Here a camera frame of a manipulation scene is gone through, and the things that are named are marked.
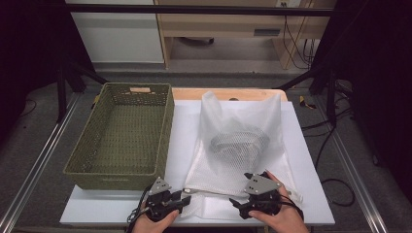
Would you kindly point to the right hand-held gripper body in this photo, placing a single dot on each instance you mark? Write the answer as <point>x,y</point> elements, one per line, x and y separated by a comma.
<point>260,187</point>

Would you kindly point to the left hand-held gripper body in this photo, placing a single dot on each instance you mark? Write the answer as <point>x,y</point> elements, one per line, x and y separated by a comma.
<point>158,187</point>

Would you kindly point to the white mesh laundry bag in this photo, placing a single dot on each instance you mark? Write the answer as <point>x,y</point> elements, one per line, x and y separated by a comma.
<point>239,181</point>

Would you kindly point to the blue denim jeans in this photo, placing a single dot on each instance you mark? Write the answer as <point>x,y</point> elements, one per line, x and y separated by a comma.
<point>239,144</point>

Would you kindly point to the green woven basket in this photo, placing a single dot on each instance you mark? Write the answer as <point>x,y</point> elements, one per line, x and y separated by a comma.
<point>123,139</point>

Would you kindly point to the person's left hand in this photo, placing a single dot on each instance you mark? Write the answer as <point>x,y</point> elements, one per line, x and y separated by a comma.
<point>152,228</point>

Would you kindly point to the person's right hand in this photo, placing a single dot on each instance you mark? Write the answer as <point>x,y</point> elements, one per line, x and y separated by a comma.
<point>285,223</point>

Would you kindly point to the yellow and black tape piece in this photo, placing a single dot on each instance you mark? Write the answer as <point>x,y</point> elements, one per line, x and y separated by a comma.
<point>304,103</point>

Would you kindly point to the black metal stand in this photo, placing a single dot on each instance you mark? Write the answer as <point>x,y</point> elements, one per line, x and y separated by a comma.
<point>330,97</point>
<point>61,97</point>

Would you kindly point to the dark flat object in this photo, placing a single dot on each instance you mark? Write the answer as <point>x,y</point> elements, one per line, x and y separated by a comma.
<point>197,40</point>

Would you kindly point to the white cabinet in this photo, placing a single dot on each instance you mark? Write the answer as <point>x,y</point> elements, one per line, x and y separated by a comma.
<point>120,35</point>

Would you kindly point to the wooden desk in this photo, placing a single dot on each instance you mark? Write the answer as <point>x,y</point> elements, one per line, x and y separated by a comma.
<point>226,24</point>

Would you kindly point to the black curtain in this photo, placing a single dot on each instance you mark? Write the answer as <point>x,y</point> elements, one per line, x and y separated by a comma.
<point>26,48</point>
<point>382,64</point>

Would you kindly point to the aluminium rail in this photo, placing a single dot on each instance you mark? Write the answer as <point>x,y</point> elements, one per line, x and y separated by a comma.
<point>373,213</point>
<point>37,168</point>

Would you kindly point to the black horizontal frame bar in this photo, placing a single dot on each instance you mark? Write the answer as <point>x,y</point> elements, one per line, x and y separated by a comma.
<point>194,9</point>

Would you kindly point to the white wall socket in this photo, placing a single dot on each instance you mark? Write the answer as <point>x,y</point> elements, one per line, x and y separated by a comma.
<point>290,3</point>

